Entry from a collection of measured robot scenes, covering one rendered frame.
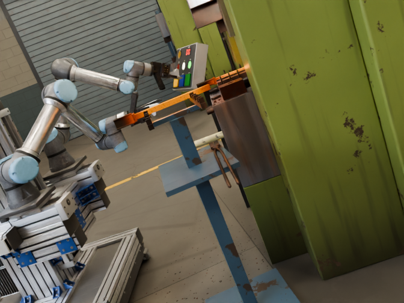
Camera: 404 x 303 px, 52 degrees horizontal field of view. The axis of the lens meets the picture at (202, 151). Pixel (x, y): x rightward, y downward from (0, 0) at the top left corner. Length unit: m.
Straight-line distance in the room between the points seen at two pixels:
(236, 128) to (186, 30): 5.15
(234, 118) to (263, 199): 0.45
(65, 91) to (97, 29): 8.11
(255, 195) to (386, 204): 0.60
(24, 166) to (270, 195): 1.17
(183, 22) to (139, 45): 3.22
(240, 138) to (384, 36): 0.77
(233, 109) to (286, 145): 0.35
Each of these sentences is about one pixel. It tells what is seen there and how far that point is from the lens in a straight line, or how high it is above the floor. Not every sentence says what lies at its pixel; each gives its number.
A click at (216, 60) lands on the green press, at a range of 7.01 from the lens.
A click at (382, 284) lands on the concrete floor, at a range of 2.03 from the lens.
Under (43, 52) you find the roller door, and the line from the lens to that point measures 10.27.
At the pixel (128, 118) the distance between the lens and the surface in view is 1.79.
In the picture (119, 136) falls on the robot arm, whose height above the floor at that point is 0.91.
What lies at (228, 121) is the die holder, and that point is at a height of 0.82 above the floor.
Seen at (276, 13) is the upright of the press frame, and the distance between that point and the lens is 1.72.
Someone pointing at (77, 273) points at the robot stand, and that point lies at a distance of 2.65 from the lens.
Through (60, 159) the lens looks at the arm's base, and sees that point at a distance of 2.54.
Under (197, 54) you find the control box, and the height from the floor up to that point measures 1.13.
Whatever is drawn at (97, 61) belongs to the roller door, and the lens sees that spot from 10.16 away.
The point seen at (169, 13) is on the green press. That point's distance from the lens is 7.08.
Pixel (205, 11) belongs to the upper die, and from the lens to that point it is 2.10.
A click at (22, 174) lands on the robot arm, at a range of 1.97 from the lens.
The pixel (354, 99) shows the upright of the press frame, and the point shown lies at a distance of 1.83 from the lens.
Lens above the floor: 1.26
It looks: 15 degrees down
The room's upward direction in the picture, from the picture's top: 22 degrees counter-clockwise
